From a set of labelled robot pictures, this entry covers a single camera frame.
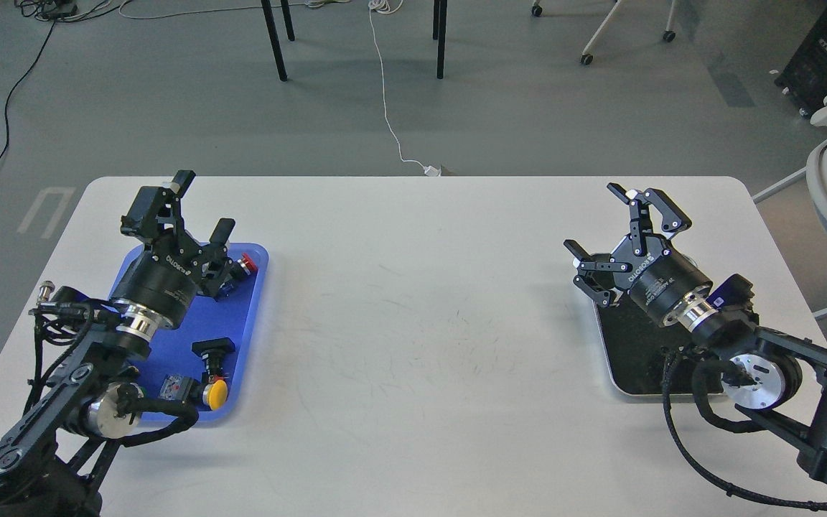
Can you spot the red push button switch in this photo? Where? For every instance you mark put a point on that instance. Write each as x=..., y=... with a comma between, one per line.
x=244, y=267

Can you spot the white rolling chair base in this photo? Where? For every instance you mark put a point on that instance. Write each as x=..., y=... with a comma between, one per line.
x=587, y=55

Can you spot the metal tray with black mat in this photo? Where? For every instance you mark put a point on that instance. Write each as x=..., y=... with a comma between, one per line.
x=636, y=348

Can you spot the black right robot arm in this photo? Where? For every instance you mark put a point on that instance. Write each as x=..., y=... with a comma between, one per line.
x=746, y=378

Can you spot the blue plastic tray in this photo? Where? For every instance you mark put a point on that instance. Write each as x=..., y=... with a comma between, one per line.
x=233, y=317

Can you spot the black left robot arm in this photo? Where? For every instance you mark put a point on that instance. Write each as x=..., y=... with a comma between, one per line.
x=84, y=404

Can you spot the black push button switch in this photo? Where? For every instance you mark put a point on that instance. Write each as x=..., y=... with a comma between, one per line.
x=213, y=352

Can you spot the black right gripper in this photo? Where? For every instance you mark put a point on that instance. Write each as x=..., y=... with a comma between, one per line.
x=646, y=265

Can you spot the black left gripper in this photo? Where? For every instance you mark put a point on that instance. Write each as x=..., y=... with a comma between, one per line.
x=157, y=290

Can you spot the small switch contact block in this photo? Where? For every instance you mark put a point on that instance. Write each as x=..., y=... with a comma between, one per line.
x=176, y=387

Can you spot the yellow push button switch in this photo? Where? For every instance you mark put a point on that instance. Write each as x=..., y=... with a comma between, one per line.
x=214, y=392

